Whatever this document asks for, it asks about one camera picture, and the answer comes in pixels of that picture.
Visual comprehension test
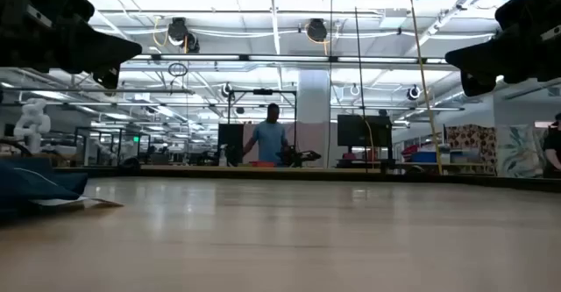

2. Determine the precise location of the person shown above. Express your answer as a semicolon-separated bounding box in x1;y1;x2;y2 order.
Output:
542;112;561;179
242;103;291;167

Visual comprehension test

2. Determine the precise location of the blue storage bin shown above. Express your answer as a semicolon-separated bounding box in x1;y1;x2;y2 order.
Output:
410;150;438;164

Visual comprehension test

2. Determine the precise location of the black monitor on stand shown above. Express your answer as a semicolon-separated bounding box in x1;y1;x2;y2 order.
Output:
336;114;394;170

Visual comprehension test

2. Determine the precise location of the black ceiling cable reel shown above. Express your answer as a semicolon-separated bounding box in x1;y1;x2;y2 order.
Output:
305;18;329;44
167;17;202;54

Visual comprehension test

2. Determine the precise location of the yellow hanging cable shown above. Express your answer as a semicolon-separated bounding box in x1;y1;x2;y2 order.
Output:
407;0;444;175

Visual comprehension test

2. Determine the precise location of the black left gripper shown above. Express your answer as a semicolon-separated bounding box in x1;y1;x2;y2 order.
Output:
0;0;144;90

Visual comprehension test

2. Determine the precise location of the black upright panel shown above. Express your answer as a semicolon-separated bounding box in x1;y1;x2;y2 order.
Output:
217;123;245;167

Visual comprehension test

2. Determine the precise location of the floral patterned fabric panel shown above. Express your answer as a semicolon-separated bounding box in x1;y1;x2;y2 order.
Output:
445;124;498;175

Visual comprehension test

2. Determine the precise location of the black metal table frame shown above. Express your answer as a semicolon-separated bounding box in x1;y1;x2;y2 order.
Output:
52;164;561;193

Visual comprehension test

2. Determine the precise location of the black hanging cable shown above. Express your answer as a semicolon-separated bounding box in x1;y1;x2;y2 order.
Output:
352;0;369;173

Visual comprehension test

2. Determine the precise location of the black gantry frame rig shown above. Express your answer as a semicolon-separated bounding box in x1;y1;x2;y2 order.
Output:
226;88;299;164

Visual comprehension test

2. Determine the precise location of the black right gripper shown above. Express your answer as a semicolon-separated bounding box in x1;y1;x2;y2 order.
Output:
444;0;561;98

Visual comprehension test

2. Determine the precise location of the white handwritten paper tag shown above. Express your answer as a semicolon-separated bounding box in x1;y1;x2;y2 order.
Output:
29;196;124;210

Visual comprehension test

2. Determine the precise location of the navy blue towel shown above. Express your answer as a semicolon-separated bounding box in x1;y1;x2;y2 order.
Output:
0;158;89;218

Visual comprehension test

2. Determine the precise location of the leaf patterned fabric panel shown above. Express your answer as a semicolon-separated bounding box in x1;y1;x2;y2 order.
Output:
495;124;546;179

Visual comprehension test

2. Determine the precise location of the long ceiling light bar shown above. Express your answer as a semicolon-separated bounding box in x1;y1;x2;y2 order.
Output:
131;53;448;64

